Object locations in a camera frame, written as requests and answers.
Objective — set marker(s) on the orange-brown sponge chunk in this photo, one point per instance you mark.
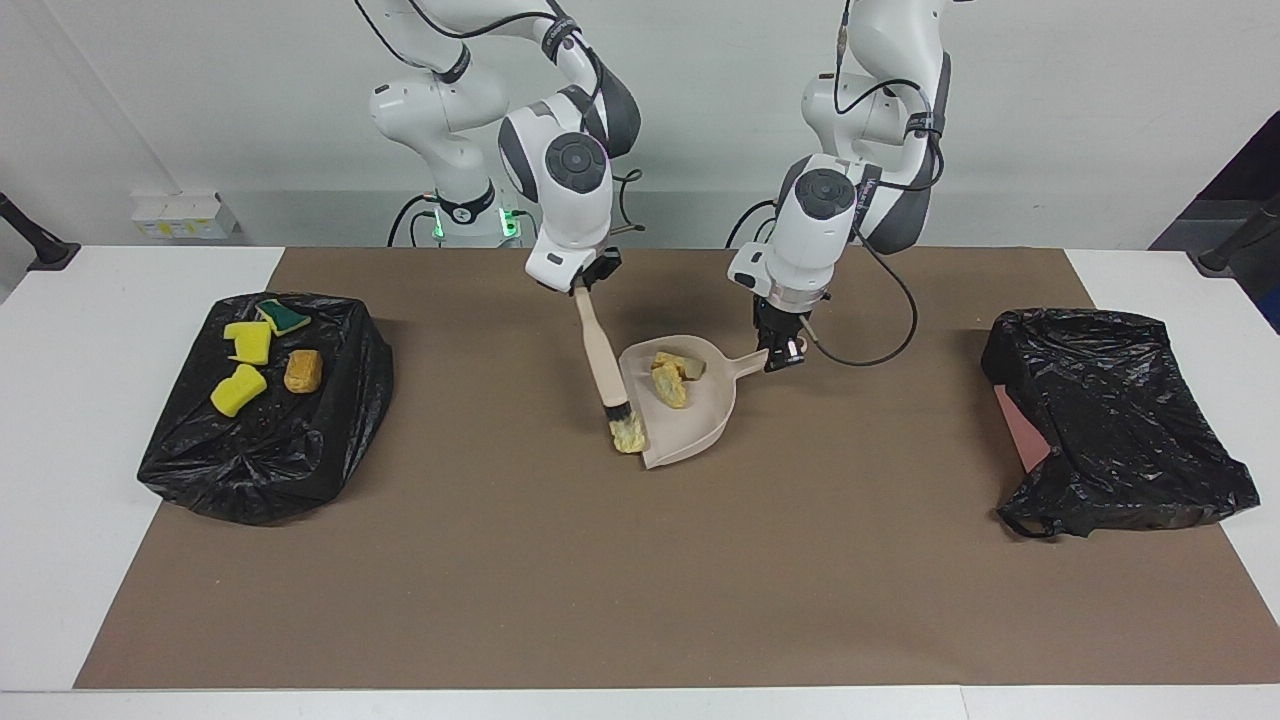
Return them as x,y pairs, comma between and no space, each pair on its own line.
302,372

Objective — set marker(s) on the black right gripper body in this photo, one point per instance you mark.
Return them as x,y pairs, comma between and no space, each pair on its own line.
597,270

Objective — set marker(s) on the pink box under bag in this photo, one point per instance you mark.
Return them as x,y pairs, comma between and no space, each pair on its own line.
1022,430

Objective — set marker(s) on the large brown table mat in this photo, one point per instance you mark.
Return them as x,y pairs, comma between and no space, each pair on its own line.
800,600

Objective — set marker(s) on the beige plastic dustpan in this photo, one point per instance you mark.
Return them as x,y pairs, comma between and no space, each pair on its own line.
690,430

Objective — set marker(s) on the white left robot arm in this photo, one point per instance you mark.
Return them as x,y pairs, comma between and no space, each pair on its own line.
810,240

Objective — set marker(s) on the white socket box yellow label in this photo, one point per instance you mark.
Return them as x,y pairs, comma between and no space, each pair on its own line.
185,215

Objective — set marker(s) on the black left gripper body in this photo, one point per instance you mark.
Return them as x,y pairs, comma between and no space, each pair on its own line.
782,320

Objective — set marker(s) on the black trash bag pink box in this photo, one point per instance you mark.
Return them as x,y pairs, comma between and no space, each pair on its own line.
1120,430

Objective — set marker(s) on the black trash bag bin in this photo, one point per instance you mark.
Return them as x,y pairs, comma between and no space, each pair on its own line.
270,460

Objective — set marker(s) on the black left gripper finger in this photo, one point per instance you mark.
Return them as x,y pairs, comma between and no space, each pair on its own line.
774,355
797,352

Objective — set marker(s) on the dark partition panel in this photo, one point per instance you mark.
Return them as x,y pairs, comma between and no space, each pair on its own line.
1250,180

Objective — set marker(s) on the yellow sponge piece green backing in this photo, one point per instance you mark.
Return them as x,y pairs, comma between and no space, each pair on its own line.
285,318

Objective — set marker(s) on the pale stone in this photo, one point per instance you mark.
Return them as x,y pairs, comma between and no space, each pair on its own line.
628,438
685,365
668,390

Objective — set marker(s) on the beige hand brush black bristles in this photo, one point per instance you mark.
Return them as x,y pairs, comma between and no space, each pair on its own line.
600,350

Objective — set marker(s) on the black mount stand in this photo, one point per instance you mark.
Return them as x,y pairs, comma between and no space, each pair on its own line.
40,245
1225,252

